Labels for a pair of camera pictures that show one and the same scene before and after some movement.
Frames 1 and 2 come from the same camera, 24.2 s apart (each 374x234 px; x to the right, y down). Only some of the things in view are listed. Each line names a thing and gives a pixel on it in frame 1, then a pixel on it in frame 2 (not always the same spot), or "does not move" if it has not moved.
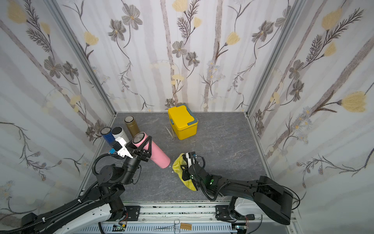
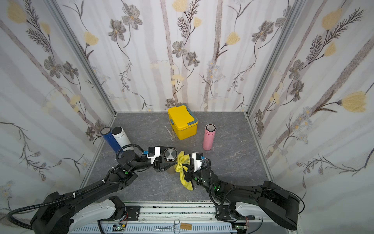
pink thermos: (158, 156) to (208, 137)
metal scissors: (176, 231) does not move
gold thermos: (132, 125) to (170, 155)
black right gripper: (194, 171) does not move
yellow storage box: (184, 124) does not move
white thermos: (118, 131) does not move
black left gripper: (139, 154) to (158, 167)
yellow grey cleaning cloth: (180, 161) does not move
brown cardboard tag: (186, 226) does not move
